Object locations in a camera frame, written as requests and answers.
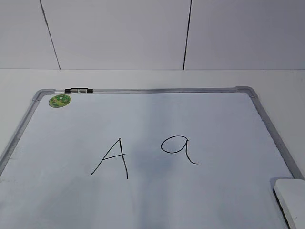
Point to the white rectangular board eraser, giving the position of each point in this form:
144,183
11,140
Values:
290,194

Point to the white framed whiteboard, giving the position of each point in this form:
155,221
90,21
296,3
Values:
203,158

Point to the black silver hanging clip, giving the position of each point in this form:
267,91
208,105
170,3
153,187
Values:
78,91

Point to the round green magnet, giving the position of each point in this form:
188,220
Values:
59,101

